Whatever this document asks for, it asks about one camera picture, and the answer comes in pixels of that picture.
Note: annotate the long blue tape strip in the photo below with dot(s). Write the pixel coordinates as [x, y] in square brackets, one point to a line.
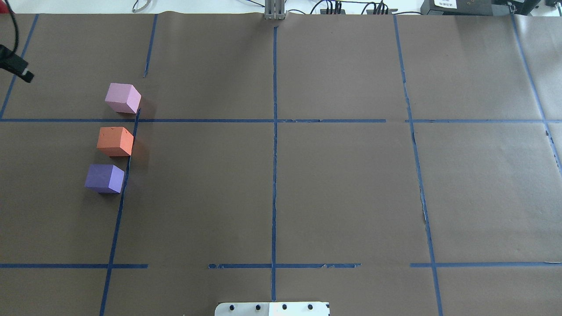
[110, 264]

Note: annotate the orange foam block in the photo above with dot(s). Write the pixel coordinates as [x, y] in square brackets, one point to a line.
[115, 141]

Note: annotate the pink foam block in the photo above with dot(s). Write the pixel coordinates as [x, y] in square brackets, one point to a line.
[123, 98]

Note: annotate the brown paper mat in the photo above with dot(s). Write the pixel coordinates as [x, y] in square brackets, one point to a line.
[391, 219]

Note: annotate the black box with label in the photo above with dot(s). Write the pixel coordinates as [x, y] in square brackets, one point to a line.
[466, 7]

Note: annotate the aluminium frame post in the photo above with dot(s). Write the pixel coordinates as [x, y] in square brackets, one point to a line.
[274, 10]

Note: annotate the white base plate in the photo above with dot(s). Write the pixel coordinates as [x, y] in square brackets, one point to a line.
[273, 309]

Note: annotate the purple foam block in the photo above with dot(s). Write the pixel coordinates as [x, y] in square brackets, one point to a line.
[105, 179]

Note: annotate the crossing blue tape strip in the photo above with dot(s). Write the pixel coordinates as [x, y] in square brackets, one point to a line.
[198, 120]

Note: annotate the black power strip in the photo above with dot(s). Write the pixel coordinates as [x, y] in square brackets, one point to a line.
[347, 10]

